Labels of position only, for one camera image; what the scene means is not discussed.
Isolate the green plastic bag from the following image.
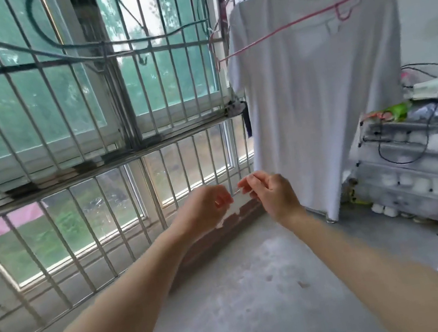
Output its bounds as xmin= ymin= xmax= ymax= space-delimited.
xmin=378 ymin=101 xmax=414 ymax=123

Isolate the person's left hand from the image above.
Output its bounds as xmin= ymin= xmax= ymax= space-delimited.
xmin=169 ymin=181 xmax=240 ymax=242

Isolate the metal window security grille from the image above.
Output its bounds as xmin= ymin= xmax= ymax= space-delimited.
xmin=0 ymin=0 xmax=287 ymax=332

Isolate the dark cable on grille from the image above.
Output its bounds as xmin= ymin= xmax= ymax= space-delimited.
xmin=0 ymin=0 xmax=217 ymax=91

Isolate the transparent shoe rack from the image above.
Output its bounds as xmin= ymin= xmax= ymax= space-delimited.
xmin=345 ymin=100 xmax=438 ymax=237

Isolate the person's right hand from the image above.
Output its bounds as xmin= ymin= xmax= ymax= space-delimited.
xmin=236 ymin=164 xmax=308 ymax=232

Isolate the person's right forearm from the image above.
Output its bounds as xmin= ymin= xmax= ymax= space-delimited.
xmin=275 ymin=182 xmax=438 ymax=332

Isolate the group of white shoes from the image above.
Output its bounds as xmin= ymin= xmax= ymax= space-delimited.
xmin=358 ymin=124 xmax=438 ymax=226

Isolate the black hanging cloth strip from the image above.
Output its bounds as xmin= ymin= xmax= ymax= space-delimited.
xmin=239 ymin=102 xmax=255 ymax=139

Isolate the black cable on rack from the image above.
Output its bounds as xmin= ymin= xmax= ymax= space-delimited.
xmin=363 ymin=59 xmax=438 ymax=169

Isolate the white t-shirt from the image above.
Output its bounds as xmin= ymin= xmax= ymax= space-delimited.
xmin=214 ymin=0 xmax=434 ymax=236

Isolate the pink clothes hanger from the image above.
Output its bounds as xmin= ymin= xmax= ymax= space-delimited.
xmin=205 ymin=0 xmax=390 ymax=72

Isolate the person's left forearm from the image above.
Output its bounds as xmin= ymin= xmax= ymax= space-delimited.
xmin=0 ymin=219 xmax=215 ymax=332

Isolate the white sliding window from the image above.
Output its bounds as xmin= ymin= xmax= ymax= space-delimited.
xmin=0 ymin=0 xmax=272 ymax=315

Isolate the white box with black end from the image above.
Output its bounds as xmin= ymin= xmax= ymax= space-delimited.
xmin=404 ymin=76 xmax=438 ymax=102

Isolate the pink cloth outside window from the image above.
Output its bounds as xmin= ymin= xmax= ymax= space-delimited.
xmin=0 ymin=201 xmax=52 ymax=239

